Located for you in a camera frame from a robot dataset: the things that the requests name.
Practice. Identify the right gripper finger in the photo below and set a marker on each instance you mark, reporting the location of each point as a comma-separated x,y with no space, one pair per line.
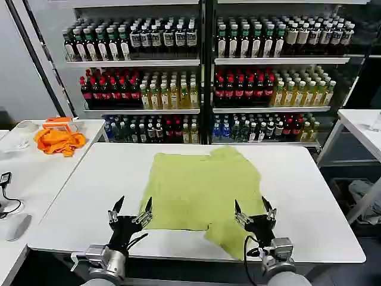
240,215
271,214

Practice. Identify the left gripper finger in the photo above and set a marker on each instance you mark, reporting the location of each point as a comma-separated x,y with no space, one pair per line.
146,216
114,212

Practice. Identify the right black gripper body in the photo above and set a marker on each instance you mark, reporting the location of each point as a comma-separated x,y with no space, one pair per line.
262,228

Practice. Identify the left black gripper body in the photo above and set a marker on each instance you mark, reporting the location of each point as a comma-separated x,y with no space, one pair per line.
123,231

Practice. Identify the green cloth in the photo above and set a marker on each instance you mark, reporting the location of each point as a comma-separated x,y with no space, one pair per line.
196,190

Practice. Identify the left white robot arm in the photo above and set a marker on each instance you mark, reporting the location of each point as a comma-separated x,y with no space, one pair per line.
104,263

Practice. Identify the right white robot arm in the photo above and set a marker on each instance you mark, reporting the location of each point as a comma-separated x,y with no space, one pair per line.
281,262

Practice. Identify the large white work table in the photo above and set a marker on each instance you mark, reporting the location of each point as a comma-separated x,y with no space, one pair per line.
297,202

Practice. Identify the black basket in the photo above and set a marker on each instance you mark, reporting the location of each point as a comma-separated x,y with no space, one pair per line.
339,193

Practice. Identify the white side table with clutter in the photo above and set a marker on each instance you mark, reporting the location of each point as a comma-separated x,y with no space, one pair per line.
38,175

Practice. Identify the orange cloth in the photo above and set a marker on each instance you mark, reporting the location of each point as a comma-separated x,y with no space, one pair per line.
58,143

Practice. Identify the grey clothes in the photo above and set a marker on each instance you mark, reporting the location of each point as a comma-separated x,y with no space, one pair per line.
358,189

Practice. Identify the grey rounded mouse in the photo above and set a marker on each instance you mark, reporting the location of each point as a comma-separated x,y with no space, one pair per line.
16,227

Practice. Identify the orange and white box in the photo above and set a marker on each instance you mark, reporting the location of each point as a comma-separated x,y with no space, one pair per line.
59,121

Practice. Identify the black charger device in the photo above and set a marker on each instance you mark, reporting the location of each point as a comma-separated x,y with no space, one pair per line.
5,178

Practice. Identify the white table with metal legs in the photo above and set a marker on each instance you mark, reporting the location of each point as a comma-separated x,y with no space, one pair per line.
361,140

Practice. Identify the clear plastic item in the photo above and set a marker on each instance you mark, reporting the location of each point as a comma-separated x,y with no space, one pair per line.
18,144

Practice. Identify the white tape roll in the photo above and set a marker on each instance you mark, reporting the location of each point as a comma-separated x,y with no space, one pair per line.
27,125

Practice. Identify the bottle shelf with long rows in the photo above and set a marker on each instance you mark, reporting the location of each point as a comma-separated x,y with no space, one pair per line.
276,80

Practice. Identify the bottle shelf with short rows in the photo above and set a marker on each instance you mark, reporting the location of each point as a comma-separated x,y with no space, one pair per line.
140,77

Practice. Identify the clear glass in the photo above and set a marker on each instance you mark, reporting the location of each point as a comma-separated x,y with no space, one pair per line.
375,122

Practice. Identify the black diagonal pole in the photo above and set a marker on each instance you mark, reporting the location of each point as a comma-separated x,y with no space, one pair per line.
35,56

